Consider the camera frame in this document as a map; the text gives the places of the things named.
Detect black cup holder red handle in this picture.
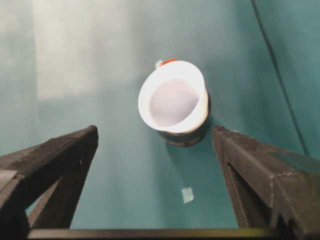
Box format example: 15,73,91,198
154,57,213,148

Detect white paper cup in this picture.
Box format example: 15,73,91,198
138,59,210,135

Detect blue-green table cloth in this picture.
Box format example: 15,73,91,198
0,0,320,230

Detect small square white scrap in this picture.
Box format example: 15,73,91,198
181,186,195,204

